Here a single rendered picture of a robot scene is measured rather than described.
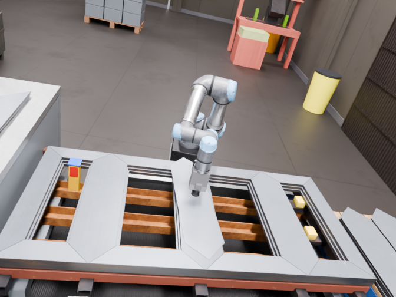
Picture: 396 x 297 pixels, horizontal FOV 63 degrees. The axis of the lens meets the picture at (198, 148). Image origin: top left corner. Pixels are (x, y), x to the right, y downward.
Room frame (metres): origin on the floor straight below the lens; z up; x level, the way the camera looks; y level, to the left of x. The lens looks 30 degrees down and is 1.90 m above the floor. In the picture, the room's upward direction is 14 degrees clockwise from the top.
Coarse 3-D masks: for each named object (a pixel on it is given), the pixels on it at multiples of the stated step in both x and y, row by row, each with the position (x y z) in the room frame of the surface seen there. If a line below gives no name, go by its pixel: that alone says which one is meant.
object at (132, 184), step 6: (132, 186) 1.58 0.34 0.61; (138, 186) 1.58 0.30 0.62; (144, 186) 1.59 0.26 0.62; (150, 186) 1.60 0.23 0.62; (156, 186) 1.61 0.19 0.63; (162, 186) 1.62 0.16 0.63; (168, 186) 1.62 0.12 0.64; (216, 192) 1.70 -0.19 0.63; (222, 192) 1.71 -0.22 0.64; (228, 192) 1.71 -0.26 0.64; (234, 192) 1.72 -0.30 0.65; (240, 198) 1.74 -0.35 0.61; (246, 198) 1.74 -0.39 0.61; (288, 198) 1.81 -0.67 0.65
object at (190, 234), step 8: (184, 232) 1.05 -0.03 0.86; (192, 232) 1.06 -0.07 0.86; (200, 232) 1.07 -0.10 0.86; (208, 232) 1.08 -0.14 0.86; (216, 232) 1.10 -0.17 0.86; (184, 240) 1.00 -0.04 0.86; (192, 240) 1.01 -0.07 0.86; (200, 240) 1.02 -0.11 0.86; (208, 240) 1.04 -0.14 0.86; (216, 240) 1.05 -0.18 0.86
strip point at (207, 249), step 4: (188, 244) 0.99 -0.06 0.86; (192, 244) 0.99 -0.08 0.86; (196, 244) 1.00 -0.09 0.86; (200, 244) 1.00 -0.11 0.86; (204, 244) 1.01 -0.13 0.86; (208, 244) 1.02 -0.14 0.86; (212, 244) 1.02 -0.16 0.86; (216, 244) 1.03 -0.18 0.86; (220, 244) 1.03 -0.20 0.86; (196, 248) 0.98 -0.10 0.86; (200, 248) 0.98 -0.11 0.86; (204, 248) 0.99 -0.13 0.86; (208, 248) 0.99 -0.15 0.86; (212, 248) 1.00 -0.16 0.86; (216, 248) 1.00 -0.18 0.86; (200, 252) 0.96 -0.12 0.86; (204, 252) 0.97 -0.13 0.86; (208, 252) 0.97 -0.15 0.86; (212, 252) 0.98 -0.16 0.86; (204, 256) 0.94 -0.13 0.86; (208, 256) 0.95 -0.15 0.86
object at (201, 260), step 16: (64, 160) 1.36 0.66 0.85; (160, 176) 1.46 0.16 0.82; (224, 176) 1.56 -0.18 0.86; (48, 192) 1.10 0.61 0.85; (304, 192) 1.62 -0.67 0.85; (176, 208) 1.21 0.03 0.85; (256, 208) 1.38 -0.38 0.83; (32, 224) 0.90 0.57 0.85; (176, 224) 1.12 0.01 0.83; (320, 224) 1.38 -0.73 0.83; (176, 240) 1.02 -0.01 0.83; (272, 240) 1.15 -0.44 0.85; (192, 256) 0.93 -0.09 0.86; (336, 256) 1.18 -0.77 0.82; (112, 272) 0.80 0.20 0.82; (128, 272) 0.82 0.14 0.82; (144, 272) 0.83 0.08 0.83; (160, 272) 0.84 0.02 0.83; (176, 272) 0.86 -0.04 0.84; (192, 272) 0.87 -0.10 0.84; (208, 272) 0.89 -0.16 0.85; (224, 272) 0.90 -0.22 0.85; (240, 272) 0.92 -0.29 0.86; (256, 272) 0.93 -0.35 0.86
